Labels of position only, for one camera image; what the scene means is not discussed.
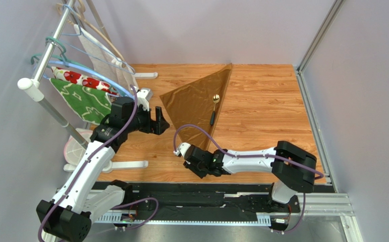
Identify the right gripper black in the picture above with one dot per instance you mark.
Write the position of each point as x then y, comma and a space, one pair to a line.
192, 158

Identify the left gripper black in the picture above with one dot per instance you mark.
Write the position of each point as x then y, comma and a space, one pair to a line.
156, 127

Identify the brown satin napkin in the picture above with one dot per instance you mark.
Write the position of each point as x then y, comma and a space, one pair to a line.
187, 101

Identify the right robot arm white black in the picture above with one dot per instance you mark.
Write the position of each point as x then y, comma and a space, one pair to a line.
293, 166

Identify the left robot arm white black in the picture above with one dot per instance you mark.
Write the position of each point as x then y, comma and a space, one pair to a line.
69, 215

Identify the green white patterned towel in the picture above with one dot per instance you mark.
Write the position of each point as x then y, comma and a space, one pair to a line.
89, 104

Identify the beige grey hanging cloth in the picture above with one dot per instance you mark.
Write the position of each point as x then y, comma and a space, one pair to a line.
119, 77

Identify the red floral white cloth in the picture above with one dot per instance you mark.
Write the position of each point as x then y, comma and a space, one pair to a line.
82, 80

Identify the white metal clothes rack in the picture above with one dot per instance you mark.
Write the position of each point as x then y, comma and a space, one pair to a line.
55, 54

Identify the wooden hanger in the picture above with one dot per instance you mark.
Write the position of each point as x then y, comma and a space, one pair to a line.
99, 28

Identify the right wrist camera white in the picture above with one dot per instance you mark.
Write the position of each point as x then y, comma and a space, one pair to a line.
181, 149

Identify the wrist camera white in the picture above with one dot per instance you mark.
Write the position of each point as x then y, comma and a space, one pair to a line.
181, 149
143, 97

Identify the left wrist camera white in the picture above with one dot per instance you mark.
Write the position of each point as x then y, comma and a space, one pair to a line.
143, 97

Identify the thin blue wire hanger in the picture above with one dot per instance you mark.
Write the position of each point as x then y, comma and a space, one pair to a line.
94, 49

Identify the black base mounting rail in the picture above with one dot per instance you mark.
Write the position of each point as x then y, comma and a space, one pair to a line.
184, 203

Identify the aluminium corner frame post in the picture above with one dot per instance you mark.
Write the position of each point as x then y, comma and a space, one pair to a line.
324, 27

